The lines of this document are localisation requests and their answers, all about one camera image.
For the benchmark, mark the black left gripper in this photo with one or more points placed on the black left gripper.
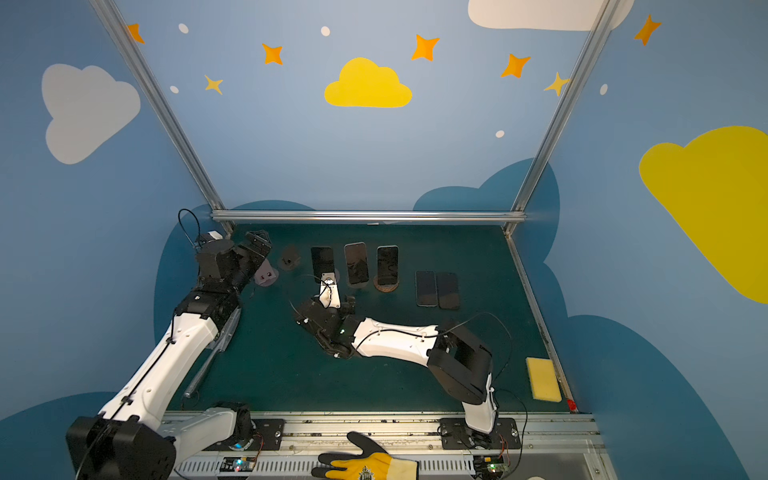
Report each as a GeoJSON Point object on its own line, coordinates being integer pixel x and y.
{"type": "Point", "coordinates": [255, 249]}

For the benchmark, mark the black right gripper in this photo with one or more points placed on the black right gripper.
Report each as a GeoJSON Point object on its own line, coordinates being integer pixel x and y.
{"type": "Point", "coordinates": [317, 312]}

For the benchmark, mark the dark phone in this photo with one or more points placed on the dark phone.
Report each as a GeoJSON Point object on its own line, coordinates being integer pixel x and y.
{"type": "Point", "coordinates": [387, 266]}

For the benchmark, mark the green phone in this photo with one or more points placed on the green phone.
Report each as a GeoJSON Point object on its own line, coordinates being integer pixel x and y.
{"type": "Point", "coordinates": [426, 289]}

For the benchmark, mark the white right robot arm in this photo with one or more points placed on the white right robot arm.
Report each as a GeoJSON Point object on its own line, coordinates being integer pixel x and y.
{"type": "Point", "coordinates": [458, 359]}

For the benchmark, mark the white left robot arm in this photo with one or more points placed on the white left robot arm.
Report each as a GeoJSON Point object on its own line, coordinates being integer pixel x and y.
{"type": "Point", "coordinates": [127, 439]}

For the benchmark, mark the pink phone back middle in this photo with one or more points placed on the pink phone back middle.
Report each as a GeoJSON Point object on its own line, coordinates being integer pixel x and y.
{"type": "Point", "coordinates": [357, 265]}

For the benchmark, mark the black phone back left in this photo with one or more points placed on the black phone back left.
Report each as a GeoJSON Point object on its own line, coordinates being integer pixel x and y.
{"type": "Point", "coordinates": [322, 258]}

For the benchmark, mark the grey metal tube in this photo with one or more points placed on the grey metal tube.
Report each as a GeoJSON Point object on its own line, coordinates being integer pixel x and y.
{"type": "Point", "coordinates": [210, 354]}

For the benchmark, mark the yellow black work glove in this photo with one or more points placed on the yellow black work glove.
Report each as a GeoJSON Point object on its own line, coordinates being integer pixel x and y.
{"type": "Point", "coordinates": [373, 463]}

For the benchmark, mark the left circuit board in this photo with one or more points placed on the left circuit board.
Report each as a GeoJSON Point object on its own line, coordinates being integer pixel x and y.
{"type": "Point", "coordinates": [237, 465]}

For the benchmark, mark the circuit board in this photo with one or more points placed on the circuit board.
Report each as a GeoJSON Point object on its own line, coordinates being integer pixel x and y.
{"type": "Point", "coordinates": [237, 465]}
{"type": "Point", "coordinates": [488, 468]}

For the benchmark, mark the right circuit board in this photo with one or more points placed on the right circuit board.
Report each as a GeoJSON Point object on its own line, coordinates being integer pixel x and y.
{"type": "Point", "coordinates": [488, 468]}

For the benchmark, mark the yellow sponge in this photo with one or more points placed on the yellow sponge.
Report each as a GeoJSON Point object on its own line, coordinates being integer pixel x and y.
{"type": "Point", "coordinates": [543, 380]}

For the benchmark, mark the aluminium frame rail back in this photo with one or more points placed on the aluminium frame rail back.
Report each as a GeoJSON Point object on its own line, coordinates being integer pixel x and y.
{"type": "Point", "coordinates": [367, 217]}

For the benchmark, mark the wooden ring phone stand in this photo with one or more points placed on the wooden ring phone stand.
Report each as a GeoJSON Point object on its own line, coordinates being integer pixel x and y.
{"type": "Point", "coordinates": [384, 288]}

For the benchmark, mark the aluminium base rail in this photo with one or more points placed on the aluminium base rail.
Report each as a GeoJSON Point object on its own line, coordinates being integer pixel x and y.
{"type": "Point", "coordinates": [534, 446]}

